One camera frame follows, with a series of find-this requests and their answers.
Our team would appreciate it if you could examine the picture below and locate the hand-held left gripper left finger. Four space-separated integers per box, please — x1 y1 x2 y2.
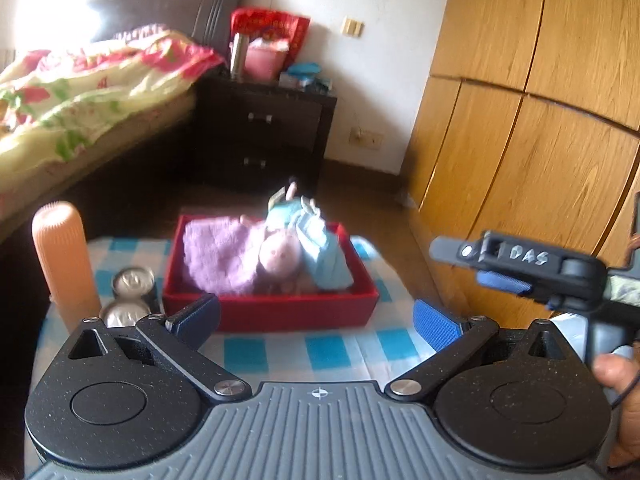
67 292 252 403

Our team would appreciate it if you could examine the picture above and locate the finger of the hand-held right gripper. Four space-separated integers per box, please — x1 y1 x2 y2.
430 230 608 311

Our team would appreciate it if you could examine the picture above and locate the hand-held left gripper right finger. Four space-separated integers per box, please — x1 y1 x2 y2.
384 298 573 403

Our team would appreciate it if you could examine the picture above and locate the purple towel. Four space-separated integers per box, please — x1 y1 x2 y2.
182 217 281 296

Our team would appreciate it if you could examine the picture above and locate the red cardboard box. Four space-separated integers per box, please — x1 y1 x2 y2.
162 214 380 333

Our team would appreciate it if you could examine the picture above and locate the pink pig plush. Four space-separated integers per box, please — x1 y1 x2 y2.
240 176 331 296

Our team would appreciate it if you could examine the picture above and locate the blue face mask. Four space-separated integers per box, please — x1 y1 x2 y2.
300 237 352 291
295 207 337 251

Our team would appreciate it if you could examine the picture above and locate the person's right hand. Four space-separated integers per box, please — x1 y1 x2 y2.
594 352 640 468

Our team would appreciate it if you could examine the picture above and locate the blue drink can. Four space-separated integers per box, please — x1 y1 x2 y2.
99 300 153 328

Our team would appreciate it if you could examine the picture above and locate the dark green drink can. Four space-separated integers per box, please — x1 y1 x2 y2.
111 266 160 311

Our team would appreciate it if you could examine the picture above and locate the blue white checkered tablecloth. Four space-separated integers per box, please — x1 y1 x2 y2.
30 234 436 466

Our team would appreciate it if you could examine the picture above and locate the orange ribbed plastic cylinder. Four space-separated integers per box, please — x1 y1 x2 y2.
31 201 103 333

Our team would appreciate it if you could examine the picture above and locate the wooden wardrobe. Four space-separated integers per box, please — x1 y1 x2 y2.
407 0 640 321

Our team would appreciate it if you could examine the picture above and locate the dark wooden nightstand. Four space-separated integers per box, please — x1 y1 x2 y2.
197 72 338 196

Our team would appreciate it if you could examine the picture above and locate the floral blanket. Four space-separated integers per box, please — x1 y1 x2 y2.
0 27 226 163

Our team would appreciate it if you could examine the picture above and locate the pink basket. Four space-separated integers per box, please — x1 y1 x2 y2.
244 37 291 82

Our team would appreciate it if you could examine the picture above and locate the steel thermos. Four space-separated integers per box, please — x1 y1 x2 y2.
229 32 251 80

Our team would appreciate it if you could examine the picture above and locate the red gift bag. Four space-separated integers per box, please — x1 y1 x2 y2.
230 7 311 73

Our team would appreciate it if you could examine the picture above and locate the dark wooden bed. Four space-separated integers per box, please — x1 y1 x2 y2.
0 0 251 241

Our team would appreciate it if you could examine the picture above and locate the wall socket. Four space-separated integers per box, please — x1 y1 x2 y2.
349 127 385 150

